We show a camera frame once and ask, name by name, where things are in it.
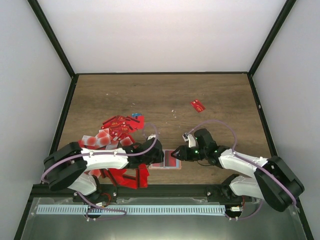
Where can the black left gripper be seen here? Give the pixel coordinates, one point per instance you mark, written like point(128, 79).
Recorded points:
point(160, 157)

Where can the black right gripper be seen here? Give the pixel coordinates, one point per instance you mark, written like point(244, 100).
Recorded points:
point(184, 154)

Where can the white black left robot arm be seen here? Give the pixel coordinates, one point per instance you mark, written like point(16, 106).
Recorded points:
point(66, 168)

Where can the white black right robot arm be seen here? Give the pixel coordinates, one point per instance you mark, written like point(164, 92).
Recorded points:
point(269, 179)

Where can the blue card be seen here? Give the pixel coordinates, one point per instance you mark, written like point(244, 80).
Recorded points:
point(135, 115)

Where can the lone red VIP card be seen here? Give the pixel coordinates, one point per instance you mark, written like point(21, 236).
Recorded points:
point(197, 105)

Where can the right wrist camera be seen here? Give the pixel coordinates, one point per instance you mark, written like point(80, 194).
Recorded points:
point(190, 140)

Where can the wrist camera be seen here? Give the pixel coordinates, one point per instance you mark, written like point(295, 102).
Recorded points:
point(152, 136)
point(190, 140)

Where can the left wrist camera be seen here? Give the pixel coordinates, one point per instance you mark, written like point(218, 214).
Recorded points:
point(152, 136)

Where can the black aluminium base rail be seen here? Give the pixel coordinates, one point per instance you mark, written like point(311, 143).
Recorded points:
point(211, 193)

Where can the light blue slotted cable duct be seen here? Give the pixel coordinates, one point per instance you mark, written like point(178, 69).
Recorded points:
point(202, 210)

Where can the black enclosure frame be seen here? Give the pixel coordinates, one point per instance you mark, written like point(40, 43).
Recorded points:
point(36, 8)

